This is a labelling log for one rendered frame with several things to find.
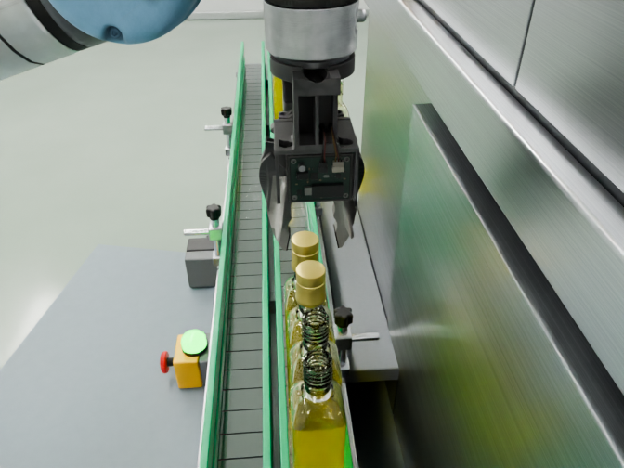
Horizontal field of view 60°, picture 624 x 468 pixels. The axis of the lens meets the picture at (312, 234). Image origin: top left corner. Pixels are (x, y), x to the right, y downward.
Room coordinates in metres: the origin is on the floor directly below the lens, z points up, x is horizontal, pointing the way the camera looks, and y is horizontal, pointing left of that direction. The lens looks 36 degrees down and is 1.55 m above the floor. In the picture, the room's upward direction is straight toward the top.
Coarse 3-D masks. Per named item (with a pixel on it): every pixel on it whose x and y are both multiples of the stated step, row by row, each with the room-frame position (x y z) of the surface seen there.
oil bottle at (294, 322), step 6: (324, 306) 0.48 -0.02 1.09; (294, 312) 0.47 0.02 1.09; (330, 312) 0.48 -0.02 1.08; (288, 318) 0.48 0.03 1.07; (294, 318) 0.46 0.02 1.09; (300, 318) 0.46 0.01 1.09; (330, 318) 0.47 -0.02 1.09; (288, 324) 0.47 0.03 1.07; (294, 324) 0.46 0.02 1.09; (300, 324) 0.45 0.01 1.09; (330, 324) 0.46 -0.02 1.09; (288, 330) 0.46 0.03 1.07; (294, 330) 0.45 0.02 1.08; (300, 330) 0.45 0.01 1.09; (330, 330) 0.45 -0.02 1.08; (288, 336) 0.47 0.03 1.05; (294, 336) 0.44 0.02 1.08; (300, 336) 0.44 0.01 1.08; (330, 336) 0.45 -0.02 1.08; (294, 342) 0.44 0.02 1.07
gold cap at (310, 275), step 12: (300, 264) 0.48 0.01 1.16; (312, 264) 0.48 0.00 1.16; (300, 276) 0.46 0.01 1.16; (312, 276) 0.46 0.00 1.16; (324, 276) 0.46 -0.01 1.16; (300, 288) 0.46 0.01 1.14; (312, 288) 0.45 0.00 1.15; (324, 288) 0.46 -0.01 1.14; (300, 300) 0.46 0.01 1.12; (312, 300) 0.45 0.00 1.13; (324, 300) 0.46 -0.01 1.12
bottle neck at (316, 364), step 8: (312, 352) 0.36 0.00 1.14; (320, 352) 0.37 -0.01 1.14; (328, 352) 0.37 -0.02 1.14; (304, 360) 0.35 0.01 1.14; (312, 360) 0.36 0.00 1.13; (320, 360) 0.37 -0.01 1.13; (328, 360) 0.35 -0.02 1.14; (304, 368) 0.35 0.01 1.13; (312, 368) 0.34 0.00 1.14; (320, 368) 0.34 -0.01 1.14; (328, 368) 0.35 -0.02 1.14; (304, 376) 0.35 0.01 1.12; (312, 376) 0.34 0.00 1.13; (320, 376) 0.34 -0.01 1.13; (328, 376) 0.35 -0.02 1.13; (304, 384) 0.35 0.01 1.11; (312, 384) 0.34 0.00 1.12; (320, 384) 0.34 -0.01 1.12; (328, 384) 0.35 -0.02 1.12; (304, 392) 0.35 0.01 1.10; (312, 392) 0.34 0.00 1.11; (320, 392) 0.34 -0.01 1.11; (328, 392) 0.35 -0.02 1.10; (312, 400) 0.34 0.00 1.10; (320, 400) 0.34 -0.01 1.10
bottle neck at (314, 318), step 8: (312, 312) 0.42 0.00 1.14; (320, 312) 0.42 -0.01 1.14; (304, 320) 0.41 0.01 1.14; (312, 320) 0.42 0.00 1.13; (320, 320) 0.42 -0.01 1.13; (328, 320) 0.41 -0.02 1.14; (304, 328) 0.41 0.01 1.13; (312, 328) 0.40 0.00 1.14; (320, 328) 0.40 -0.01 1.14; (328, 328) 0.41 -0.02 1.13; (304, 336) 0.40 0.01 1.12; (312, 336) 0.40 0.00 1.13; (320, 336) 0.40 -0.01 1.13; (328, 336) 0.41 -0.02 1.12; (304, 344) 0.41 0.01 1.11; (312, 344) 0.40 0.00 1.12; (320, 344) 0.40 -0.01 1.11; (304, 352) 0.41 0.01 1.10
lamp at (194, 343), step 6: (192, 330) 0.68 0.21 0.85; (186, 336) 0.66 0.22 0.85; (192, 336) 0.66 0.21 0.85; (198, 336) 0.66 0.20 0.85; (204, 336) 0.66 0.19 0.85; (186, 342) 0.65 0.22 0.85; (192, 342) 0.65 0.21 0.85; (198, 342) 0.65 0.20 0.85; (204, 342) 0.65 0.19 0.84; (186, 348) 0.64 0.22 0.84; (192, 348) 0.64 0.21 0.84; (198, 348) 0.64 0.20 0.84; (204, 348) 0.65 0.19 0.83; (186, 354) 0.64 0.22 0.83; (192, 354) 0.64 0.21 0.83; (198, 354) 0.64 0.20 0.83
